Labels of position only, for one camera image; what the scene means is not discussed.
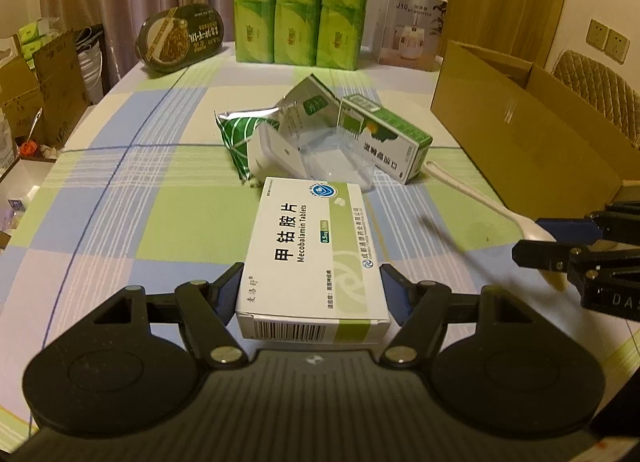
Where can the white cutout carton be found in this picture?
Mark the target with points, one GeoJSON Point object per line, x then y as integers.
{"type": "Point", "coordinates": [10, 52]}

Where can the green striped foil bag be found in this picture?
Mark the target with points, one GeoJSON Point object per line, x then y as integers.
{"type": "Point", "coordinates": [235, 134]}

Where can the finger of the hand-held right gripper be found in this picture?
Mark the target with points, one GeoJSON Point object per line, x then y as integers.
{"type": "Point", "coordinates": [540, 254]}
{"type": "Point", "coordinates": [565, 229]}

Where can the white humidifier box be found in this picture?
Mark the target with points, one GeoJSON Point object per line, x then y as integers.
{"type": "Point", "coordinates": [410, 32]}

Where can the black paper bag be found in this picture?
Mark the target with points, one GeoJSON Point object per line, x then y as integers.
{"type": "Point", "coordinates": [89, 39]}

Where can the stack of green tissue packs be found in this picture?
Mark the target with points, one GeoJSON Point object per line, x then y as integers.
{"type": "Point", "coordinates": [300, 7]}

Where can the green medicine box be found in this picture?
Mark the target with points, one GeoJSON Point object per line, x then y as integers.
{"type": "Point", "coordinates": [390, 142]}

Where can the checked cloth desktop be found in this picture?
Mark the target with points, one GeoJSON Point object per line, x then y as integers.
{"type": "Point", "coordinates": [150, 202]}

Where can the brown cardboard box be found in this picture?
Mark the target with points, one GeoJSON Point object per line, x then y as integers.
{"type": "Point", "coordinates": [500, 117]}

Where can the white plastic spoon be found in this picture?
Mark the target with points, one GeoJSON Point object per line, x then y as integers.
{"type": "Point", "coordinates": [470, 194]}

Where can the tall brown storage carton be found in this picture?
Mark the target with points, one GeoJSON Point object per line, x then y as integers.
{"type": "Point", "coordinates": [60, 87]}

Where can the white open tray box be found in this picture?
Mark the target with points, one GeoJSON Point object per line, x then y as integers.
{"type": "Point", "coordinates": [25, 167]}

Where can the white medicine box blue logo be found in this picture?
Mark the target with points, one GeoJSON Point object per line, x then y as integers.
{"type": "Point", "coordinates": [305, 262]}

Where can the chair with quilted cover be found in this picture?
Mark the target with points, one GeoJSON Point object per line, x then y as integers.
{"type": "Point", "coordinates": [600, 82]}

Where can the metal spoon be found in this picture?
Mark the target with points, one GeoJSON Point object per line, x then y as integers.
{"type": "Point", "coordinates": [34, 127]}

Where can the clear plastic container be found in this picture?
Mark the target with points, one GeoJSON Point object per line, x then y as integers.
{"type": "Point", "coordinates": [335, 162]}

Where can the silver pouch with green label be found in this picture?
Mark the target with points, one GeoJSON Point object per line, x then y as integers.
{"type": "Point", "coordinates": [310, 102]}

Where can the beige wall socket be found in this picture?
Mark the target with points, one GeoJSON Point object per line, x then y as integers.
{"type": "Point", "coordinates": [597, 34]}
{"type": "Point", "coordinates": [617, 47]}

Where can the green packs in carton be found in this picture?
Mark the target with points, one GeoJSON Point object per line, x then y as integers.
{"type": "Point", "coordinates": [37, 34]}

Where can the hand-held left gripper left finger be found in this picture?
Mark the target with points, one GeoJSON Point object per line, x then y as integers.
{"type": "Point", "coordinates": [231, 287]}

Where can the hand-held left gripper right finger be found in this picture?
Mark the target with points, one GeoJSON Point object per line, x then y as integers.
{"type": "Point", "coordinates": [395, 292]}

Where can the low brown storage carton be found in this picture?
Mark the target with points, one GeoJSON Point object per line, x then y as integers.
{"type": "Point", "coordinates": [17, 102]}

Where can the black oval food bowl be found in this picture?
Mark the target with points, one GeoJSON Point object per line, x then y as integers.
{"type": "Point", "coordinates": [175, 39]}

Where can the white plastic bucket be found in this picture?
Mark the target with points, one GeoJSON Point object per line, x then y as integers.
{"type": "Point", "coordinates": [91, 77]}

